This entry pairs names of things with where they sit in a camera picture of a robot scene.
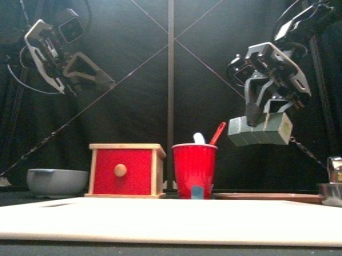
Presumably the red toy knife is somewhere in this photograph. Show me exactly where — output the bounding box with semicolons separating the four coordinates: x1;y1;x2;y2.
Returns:
208;121;228;147

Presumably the blue plastic spatula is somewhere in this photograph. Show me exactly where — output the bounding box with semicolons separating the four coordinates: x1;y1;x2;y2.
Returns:
191;131;207;146

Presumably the red plastic cup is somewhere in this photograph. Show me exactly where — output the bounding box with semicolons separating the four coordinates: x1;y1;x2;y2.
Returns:
171;142;219;200

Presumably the shiny metal cup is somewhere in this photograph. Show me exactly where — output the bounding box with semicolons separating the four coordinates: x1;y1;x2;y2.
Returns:
316;155;342;208

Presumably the pink plastic tray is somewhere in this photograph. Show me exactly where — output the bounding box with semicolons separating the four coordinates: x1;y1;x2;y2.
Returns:
212;192;323;205

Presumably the wooden box with red front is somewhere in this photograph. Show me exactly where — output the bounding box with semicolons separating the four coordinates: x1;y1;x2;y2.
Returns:
84;142;168;200

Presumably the grey bowl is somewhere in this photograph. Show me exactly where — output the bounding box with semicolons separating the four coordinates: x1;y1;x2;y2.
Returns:
25;167;89;198

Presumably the thin diagonal brace wire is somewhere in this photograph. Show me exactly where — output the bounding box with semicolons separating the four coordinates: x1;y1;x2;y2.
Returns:
0;0;224;177
129;0;330;169

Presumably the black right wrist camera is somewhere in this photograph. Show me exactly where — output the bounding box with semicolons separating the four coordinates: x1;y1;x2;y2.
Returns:
224;54;258;89

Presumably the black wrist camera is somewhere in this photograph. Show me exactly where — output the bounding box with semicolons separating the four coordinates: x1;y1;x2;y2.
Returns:
56;7;87;45
224;54;258;89

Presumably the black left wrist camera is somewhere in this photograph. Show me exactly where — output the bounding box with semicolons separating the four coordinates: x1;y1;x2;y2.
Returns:
56;7;87;45

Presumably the grey vertical frame pole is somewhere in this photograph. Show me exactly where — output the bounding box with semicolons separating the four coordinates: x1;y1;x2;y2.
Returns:
165;0;176;192

